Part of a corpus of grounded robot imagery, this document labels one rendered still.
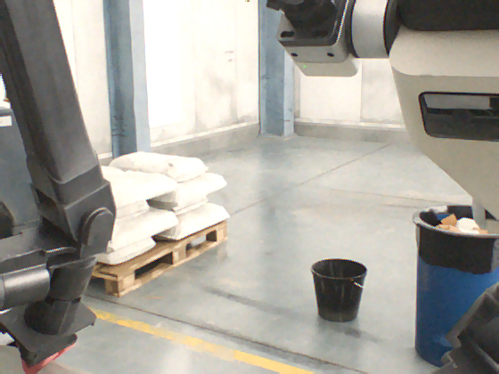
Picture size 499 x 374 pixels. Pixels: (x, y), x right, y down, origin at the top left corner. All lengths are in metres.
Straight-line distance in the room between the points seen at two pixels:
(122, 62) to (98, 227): 6.14
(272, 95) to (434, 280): 6.90
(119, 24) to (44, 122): 6.19
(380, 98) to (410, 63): 8.16
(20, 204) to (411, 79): 0.55
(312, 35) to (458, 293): 2.05
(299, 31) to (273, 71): 8.52
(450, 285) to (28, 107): 2.35
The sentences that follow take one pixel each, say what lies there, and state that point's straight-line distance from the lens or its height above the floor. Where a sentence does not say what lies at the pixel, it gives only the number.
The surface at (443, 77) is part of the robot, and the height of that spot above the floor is 1.38.
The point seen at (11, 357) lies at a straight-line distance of 0.86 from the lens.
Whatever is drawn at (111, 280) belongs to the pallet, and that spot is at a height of 0.10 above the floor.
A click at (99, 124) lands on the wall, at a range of 6.71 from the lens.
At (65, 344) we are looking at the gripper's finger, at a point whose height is 1.08.
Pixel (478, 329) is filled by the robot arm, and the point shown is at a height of 1.22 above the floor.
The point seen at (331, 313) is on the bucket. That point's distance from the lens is 3.25.
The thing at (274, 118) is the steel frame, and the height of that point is 0.27.
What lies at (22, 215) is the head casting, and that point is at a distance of 0.91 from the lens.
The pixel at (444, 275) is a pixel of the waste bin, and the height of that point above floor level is 0.45.
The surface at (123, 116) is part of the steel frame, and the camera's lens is 6.82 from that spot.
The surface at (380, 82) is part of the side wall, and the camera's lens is 8.95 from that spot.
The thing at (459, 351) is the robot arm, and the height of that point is 1.20.
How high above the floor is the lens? 1.42
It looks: 13 degrees down
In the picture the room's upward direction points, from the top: 1 degrees counter-clockwise
